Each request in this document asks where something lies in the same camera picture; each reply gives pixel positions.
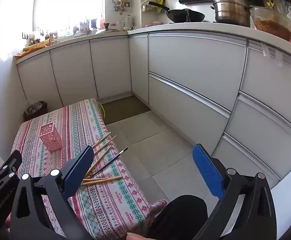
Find pink perforated utensil holder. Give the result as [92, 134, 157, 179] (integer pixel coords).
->
[39, 123, 62, 152]

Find dark chopstick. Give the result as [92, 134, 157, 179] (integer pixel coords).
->
[90, 147, 128, 177]

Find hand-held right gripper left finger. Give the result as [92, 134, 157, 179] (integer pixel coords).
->
[9, 145, 95, 240]

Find glass bowl with food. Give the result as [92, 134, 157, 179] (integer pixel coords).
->
[250, 6, 291, 42]

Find person's black trouser leg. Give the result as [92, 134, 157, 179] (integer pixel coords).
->
[147, 195, 208, 240]

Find wall rack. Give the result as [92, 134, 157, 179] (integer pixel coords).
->
[140, 1, 156, 13]

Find wall faucet pipes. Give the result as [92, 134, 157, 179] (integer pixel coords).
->
[111, 0, 131, 15]

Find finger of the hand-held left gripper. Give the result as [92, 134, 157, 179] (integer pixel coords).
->
[0, 149, 23, 222]

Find brown floor mat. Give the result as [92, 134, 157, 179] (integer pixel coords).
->
[100, 95, 151, 125]

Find pink floral slipper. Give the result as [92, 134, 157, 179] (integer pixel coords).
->
[148, 199, 167, 221]

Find black wok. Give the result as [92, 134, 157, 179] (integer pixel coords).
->
[147, 1, 206, 24]

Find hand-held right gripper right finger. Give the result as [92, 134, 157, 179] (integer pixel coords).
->
[192, 144, 277, 240]

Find striped patterned tablecloth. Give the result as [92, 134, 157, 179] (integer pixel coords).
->
[11, 98, 167, 240]

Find white kitchen base cabinets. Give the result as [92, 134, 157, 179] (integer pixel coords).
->
[16, 31, 291, 190]

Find dark trash bin with bag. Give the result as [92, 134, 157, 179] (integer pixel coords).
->
[24, 101, 48, 121]

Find steel steamer pot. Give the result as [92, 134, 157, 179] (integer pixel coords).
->
[211, 0, 252, 27]

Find row of windowsill bottles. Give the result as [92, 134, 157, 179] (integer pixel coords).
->
[29, 14, 106, 42]

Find yellow bag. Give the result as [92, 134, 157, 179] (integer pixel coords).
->
[15, 38, 59, 58]

